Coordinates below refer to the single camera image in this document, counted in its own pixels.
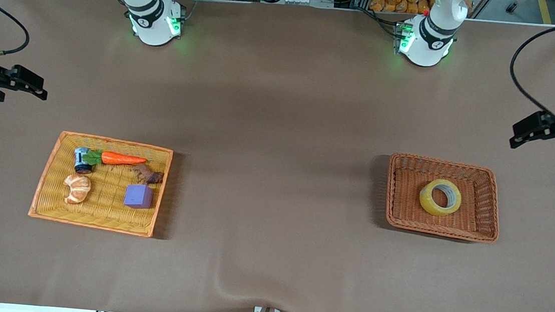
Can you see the yellow tape roll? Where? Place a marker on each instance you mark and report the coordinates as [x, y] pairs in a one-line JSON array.
[[428, 202]]

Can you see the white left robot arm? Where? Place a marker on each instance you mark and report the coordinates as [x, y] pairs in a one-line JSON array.
[[431, 38]]

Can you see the small blue white can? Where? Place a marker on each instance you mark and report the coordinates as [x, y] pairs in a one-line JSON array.
[[81, 159]]

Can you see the toy croissant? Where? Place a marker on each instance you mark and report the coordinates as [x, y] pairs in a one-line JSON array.
[[77, 189]]

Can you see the orange toy carrot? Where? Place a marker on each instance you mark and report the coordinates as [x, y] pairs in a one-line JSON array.
[[121, 159]]

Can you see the yellow wicker tray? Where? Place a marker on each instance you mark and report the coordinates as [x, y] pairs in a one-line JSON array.
[[101, 213]]

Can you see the brown wicker basket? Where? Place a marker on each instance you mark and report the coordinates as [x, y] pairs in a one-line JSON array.
[[403, 207]]

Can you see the dark brown toy piece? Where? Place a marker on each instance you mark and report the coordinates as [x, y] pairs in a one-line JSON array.
[[147, 175]]

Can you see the purple cube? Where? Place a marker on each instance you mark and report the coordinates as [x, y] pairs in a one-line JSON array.
[[139, 197]]

